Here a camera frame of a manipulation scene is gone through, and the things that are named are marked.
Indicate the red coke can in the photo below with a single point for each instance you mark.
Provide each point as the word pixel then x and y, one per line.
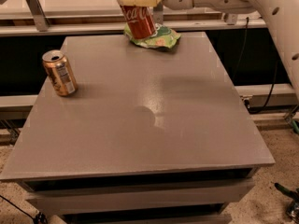
pixel 140 21

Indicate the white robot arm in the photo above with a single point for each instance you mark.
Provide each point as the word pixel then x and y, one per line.
pixel 280 16

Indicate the gold soda can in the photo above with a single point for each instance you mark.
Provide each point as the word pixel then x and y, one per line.
pixel 59 72

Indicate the green chip bag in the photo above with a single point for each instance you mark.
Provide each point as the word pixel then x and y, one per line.
pixel 165 37

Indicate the grey drawer cabinet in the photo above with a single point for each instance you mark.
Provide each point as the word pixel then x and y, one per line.
pixel 154 137

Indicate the middle metal bracket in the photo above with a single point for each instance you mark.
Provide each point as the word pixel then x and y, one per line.
pixel 158 13

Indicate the metal bracket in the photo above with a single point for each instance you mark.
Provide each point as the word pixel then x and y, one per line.
pixel 158 13
pixel 230 19
pixel 40 20

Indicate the right metal bracket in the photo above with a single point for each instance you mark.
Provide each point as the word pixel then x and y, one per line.
pixel 230 19

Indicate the left metal bracket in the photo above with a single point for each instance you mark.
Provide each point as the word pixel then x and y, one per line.
pixel 40 20

